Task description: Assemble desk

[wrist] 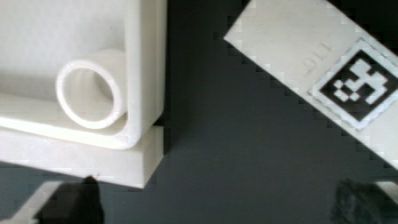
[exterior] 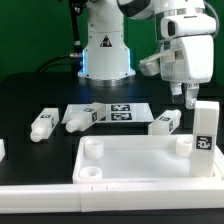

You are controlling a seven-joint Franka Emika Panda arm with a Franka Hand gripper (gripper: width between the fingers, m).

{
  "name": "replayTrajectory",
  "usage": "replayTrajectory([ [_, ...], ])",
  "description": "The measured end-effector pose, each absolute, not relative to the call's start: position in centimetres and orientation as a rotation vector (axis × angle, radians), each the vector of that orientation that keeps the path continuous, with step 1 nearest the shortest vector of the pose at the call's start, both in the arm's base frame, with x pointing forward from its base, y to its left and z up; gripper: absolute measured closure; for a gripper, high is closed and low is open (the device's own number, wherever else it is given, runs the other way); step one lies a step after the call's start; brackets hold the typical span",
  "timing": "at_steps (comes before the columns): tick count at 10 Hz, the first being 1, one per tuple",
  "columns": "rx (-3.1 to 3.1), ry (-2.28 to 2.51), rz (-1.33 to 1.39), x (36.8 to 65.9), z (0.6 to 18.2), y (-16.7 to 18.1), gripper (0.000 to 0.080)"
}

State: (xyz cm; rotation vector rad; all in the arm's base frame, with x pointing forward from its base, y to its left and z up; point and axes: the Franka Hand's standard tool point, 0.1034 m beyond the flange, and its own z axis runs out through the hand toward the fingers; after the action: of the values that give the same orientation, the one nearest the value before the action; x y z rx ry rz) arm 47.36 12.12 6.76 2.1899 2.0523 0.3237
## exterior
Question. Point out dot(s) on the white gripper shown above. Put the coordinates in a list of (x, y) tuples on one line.
[(188, 60)]

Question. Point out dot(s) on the white desk top tray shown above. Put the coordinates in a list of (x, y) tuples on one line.
[(133, 158)]

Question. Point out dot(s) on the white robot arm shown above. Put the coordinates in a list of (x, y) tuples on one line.
[(125, 36)]

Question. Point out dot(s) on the white marker paper sheet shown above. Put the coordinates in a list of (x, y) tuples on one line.
[(116, 112)]

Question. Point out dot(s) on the black pole behind robot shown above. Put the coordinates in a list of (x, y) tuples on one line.
[(76, 8)]

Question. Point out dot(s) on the white block left edge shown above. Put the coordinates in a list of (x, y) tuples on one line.
[(2, 149)]

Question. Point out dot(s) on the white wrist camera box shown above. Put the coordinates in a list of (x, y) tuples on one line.
[(182, 25)]

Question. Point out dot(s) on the white front guide rail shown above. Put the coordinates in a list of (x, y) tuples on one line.
[(111, 197)]

